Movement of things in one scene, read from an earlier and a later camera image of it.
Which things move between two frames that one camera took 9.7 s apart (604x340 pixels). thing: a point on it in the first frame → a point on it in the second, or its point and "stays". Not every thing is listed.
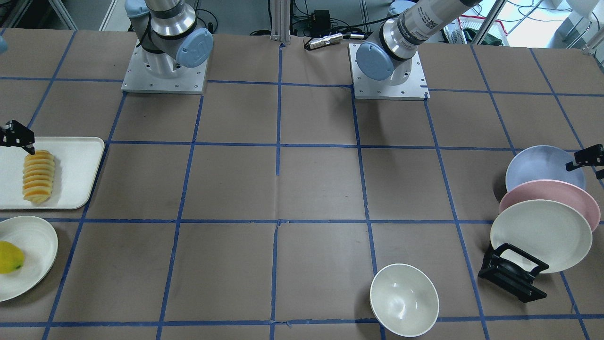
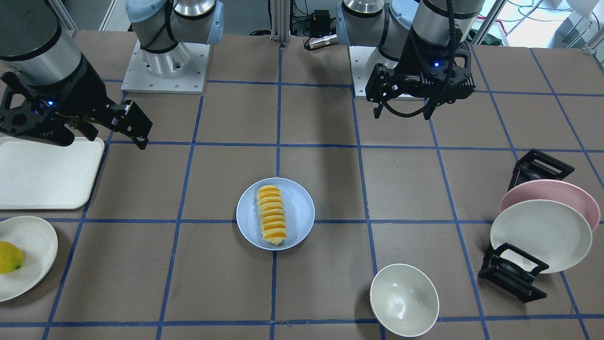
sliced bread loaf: (38, 174) → (271, 208)
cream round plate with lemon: (39, 243) stays
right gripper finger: (13, 134) → (54, 112)
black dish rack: (510, 278) stays
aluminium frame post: (280, 12) stays
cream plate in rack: (553, 233) stays
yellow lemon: (12, 258) stays
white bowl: (404, 299) stays
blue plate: (542, 162) → (299, 209)
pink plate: (556, 191) stays
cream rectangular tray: (77, 160) stays
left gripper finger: (593, 156) → (441, 72)
